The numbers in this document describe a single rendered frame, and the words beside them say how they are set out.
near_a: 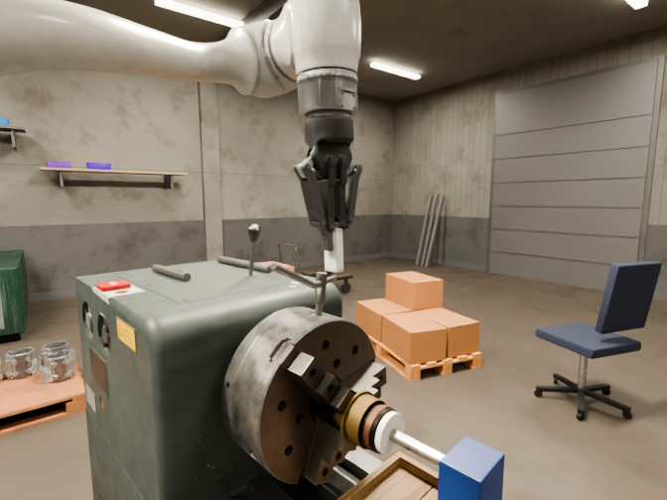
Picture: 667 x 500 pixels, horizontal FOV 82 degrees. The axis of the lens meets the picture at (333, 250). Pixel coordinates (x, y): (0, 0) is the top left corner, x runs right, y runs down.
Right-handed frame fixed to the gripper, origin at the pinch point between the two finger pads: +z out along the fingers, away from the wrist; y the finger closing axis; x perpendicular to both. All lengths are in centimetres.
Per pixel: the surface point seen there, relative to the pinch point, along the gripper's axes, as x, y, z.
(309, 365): 3.2, -3.6, 19.5
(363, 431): -5.0, 0.5, 29.9
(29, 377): 311, -22, 124
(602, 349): 3, 243, 101
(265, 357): 11.0, -7.0, 19.3
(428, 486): -6, 18, 51
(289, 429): 7.2, -5.6, 32.1
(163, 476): 24, -22, 41
